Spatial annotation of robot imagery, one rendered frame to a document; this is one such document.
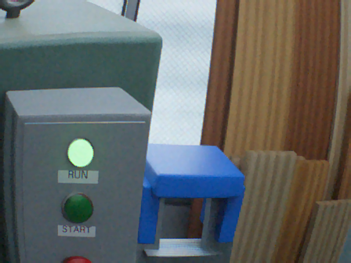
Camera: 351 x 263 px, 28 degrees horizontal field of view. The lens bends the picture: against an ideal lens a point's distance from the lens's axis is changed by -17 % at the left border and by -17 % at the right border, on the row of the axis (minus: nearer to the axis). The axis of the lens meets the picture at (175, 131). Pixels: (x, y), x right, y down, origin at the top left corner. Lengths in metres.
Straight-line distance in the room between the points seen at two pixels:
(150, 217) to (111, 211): 0.85
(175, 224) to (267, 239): 0.35
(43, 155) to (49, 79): 0.07
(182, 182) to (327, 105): 0.87
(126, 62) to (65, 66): 0.05
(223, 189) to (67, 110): 0.90
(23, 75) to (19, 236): 0.12
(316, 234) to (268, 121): 0.36
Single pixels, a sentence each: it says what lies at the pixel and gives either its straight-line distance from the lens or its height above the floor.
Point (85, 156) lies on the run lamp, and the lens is 0.49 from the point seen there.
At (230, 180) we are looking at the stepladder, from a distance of 1.37.
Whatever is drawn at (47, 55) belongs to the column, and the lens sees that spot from 0.53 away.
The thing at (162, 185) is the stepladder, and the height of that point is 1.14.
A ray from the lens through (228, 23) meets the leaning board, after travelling 1.95.
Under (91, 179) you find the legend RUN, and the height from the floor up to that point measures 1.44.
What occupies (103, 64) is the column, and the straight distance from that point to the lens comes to 0.55.
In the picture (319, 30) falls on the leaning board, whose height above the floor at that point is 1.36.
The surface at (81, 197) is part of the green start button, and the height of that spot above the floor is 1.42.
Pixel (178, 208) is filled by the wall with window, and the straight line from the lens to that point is 2.21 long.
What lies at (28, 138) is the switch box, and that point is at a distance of 0.48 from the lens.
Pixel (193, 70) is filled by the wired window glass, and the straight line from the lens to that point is 2.16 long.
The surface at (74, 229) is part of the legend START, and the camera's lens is 0.52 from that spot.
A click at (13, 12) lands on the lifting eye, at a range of 0.62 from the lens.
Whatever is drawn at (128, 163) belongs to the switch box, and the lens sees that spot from 0.51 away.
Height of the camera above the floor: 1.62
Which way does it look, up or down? 17 degrees down
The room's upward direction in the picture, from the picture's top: 8 degrees clockwise
